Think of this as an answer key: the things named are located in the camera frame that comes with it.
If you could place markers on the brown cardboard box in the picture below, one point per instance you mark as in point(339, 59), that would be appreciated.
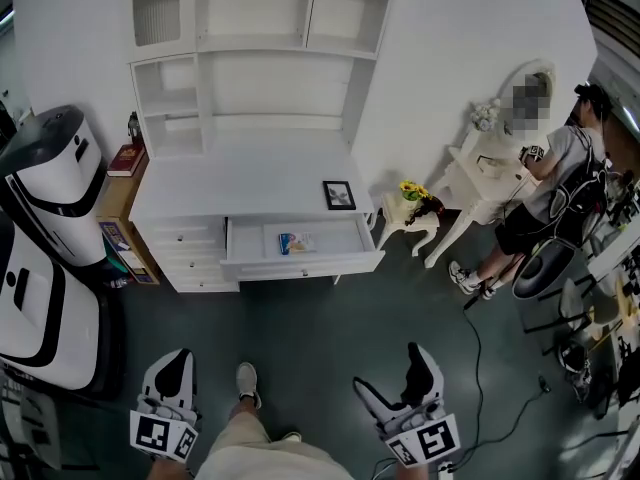
point(117, 203)

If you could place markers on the black picture frame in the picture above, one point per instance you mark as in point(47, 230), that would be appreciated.
point(339, 195)

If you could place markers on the white black machine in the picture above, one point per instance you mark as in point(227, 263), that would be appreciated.
point(55, 178)
point(45, 313)

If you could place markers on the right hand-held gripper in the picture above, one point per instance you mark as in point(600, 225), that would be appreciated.
point(425, 435)

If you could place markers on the white power strip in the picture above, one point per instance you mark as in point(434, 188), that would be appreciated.
point(445, 466)

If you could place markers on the cluttered white table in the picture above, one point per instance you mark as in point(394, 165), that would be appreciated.
point(617, 268)

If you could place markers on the person's beige shorts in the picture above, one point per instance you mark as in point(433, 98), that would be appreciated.
point(260, 453)

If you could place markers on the grey sneaker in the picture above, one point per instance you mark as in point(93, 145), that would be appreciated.
point(292, 437)
point(247, 380)

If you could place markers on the small blue white item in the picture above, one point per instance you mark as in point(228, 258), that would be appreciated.
point(296, 244)

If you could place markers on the small white side table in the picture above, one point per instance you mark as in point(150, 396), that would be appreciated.
point(405, 218)

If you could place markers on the dark lantern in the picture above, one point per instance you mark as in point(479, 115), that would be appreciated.
point(133, 127)

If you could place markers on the white desk drawer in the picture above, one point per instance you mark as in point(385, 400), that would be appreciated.
point(305, 264)

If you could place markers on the white dressing table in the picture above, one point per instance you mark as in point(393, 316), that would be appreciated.
point(475, 193)

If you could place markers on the red book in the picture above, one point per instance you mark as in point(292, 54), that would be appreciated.
point(126, 160)

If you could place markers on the yellow sunflower bouquet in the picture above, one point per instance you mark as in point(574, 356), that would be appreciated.
point(414, 189)

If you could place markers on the person's left forearm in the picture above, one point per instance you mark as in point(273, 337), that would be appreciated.
point(167, 470)

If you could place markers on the black round chair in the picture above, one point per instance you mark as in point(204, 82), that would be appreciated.
point(542, 268)

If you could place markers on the clear plastic bottle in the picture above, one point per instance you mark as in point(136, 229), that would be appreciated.
point(117, 283)

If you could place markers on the white hutch shelf cabinet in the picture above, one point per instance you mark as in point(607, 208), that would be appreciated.
point(260, 88)

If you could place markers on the white flower bouquet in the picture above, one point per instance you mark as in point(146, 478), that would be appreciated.
point(485, 115)

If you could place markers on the white framed mirror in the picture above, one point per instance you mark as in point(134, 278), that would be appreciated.
point(520, 75)

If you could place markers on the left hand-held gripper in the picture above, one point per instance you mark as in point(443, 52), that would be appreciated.
point(162, 430)

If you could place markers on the white desk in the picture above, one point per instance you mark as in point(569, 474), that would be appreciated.
point(240, 183)

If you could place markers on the person's leg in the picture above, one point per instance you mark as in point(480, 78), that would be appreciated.
point(242, 408)

